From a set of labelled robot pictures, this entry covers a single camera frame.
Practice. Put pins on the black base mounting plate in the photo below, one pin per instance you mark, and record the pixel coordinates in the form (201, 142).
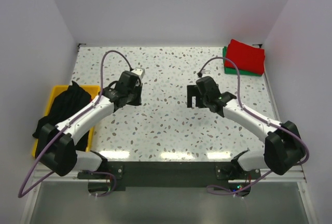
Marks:
(165, 175)

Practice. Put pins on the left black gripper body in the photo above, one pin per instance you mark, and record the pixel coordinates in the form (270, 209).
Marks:
(134, 95)

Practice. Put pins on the yellow plastic bin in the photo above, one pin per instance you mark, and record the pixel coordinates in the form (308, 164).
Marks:
(93, 90)

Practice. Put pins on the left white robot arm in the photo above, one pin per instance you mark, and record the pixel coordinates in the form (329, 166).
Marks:
(56, 148)

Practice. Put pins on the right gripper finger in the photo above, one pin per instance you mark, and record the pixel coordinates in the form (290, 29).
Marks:
(192, 93)
(199, 100)

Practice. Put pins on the black t shirt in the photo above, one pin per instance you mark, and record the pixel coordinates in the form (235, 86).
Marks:
(64, 106)

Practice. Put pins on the red polo shirt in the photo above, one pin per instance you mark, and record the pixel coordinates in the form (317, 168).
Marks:
(246, 57)

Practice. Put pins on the folded green t shirt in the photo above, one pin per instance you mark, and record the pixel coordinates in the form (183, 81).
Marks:
(232, 71)

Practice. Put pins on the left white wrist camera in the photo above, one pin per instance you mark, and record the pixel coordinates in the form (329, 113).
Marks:
(139, 71)

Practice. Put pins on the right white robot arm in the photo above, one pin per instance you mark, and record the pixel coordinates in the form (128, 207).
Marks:
(283, 147)

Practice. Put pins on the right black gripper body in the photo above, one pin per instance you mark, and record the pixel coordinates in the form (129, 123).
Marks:
(205, 100)

